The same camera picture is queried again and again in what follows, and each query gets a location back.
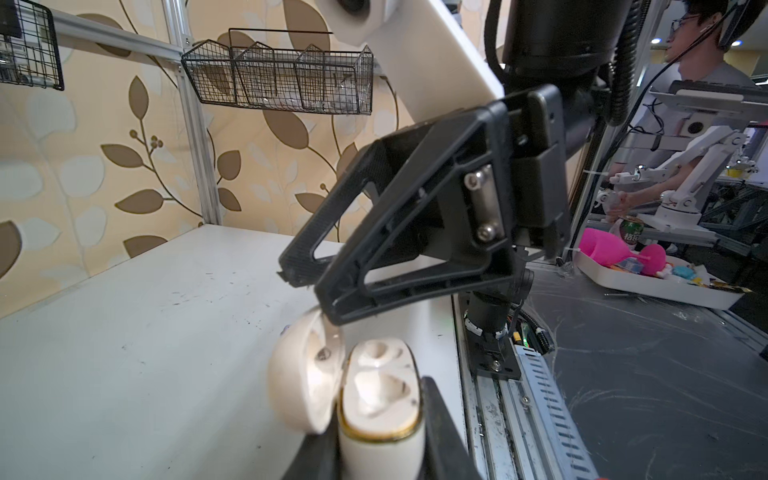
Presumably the empty black wire basket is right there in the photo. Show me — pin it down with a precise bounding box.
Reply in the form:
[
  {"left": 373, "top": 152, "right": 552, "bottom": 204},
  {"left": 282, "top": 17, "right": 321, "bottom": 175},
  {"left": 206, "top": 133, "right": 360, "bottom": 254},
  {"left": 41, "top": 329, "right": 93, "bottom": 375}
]
[{"left": 181, "top": 28, "right": 374, "bottom": 115}]

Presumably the person at teleoperation desk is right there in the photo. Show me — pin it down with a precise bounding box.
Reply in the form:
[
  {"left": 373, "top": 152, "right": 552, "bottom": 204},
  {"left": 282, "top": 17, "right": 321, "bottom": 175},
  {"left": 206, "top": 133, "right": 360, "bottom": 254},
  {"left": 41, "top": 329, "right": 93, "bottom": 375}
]
[{"left": 596, "top": 0, "right": 768, "bottom": 223}]

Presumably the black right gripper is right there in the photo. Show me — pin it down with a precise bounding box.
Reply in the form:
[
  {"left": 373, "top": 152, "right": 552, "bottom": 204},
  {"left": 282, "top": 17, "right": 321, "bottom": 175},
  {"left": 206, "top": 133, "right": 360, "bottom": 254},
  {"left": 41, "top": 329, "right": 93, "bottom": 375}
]
[{"left": 315, "top": 84, "right": 569, "bottom": 325}]

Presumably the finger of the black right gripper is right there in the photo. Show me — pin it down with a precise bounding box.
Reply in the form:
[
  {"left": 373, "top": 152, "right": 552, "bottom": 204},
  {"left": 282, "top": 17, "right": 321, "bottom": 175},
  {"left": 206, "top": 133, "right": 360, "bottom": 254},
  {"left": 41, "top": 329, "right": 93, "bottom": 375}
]
[{"left": 277, "top": 122, "right": 433, "bottom": 289}]

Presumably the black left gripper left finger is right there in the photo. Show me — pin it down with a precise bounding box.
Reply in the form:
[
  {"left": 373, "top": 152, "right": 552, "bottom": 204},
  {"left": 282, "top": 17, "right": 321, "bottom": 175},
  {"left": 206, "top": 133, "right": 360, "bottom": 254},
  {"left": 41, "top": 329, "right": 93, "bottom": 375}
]
[{"left": 282, "top": 429, "right": 342, "bottom": 480}]

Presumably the white tray with toys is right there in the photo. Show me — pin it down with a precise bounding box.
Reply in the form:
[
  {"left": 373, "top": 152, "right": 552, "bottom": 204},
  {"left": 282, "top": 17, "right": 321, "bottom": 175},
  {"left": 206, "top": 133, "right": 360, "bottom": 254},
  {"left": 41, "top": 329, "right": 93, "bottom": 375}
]
[{"left": 574, "top": 228, "right": 750, "bottom": 310}]

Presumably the wire basket with socket set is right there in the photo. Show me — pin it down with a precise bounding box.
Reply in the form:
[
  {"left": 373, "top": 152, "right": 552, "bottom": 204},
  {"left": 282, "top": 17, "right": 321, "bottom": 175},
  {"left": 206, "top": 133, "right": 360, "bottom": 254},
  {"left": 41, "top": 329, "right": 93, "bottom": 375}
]
[{"left": 1, "top": 0, "right": 65, "bottom": 91}]

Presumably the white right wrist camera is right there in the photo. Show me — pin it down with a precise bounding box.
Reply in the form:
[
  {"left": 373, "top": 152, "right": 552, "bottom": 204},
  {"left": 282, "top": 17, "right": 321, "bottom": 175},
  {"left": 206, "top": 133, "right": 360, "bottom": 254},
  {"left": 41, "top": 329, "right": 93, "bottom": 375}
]
[{"left": 317, "top": 0, "right": 504, "bottom": 123}]

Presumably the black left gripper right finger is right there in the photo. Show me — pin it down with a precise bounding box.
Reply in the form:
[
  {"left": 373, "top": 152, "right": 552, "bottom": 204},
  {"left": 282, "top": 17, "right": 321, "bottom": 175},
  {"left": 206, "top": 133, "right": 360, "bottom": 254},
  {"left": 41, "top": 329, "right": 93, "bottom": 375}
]
[{"left": 419, "top": 377, "right": 480, "bottom": 480}]

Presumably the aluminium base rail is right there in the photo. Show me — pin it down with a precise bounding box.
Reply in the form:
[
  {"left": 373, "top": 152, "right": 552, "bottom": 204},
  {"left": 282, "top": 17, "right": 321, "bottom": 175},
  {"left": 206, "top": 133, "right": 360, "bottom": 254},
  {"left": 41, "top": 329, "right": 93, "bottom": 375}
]
[{"left": 452, "top": 295, "right": 599, "bottom": 479}]

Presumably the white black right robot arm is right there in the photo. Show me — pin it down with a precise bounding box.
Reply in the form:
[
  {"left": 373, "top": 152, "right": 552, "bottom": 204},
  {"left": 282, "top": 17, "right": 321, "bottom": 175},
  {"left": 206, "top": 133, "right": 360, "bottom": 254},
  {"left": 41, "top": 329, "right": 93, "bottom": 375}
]
[{"left": 279, "top": 1, "right": 642, "bottom": 380}]

